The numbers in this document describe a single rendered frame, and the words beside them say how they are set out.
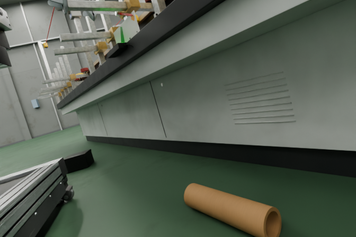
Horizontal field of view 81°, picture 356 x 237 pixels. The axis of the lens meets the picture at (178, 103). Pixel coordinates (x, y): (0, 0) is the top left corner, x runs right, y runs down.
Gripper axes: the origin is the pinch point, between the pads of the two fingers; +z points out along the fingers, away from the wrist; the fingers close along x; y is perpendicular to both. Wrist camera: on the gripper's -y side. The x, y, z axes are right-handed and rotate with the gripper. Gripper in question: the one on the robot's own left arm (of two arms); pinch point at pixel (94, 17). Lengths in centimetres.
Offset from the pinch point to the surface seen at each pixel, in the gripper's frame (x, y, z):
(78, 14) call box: -26, 45, -25
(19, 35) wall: -459, 1078, -433
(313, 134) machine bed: 1, -86, 75
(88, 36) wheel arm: 6.7, 0.1, 10.5
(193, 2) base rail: 19, -65, 25
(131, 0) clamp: 4.1, -31.1, 5.9
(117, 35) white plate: -1.8, -11.5, 13.7
